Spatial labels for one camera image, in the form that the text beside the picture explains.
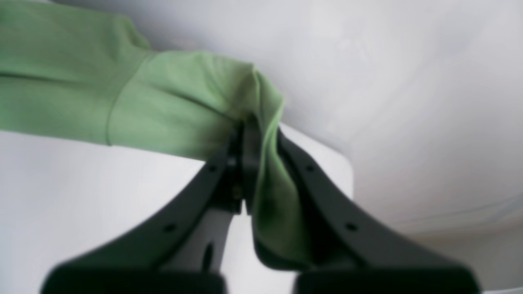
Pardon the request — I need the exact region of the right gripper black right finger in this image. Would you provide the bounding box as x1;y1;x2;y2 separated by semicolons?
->
278;131;481;294

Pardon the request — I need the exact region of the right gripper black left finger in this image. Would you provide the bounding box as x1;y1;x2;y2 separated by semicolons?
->
41;120;262;294

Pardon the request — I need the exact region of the green polo shirt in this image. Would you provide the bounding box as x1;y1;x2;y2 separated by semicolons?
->
0;0;313;270

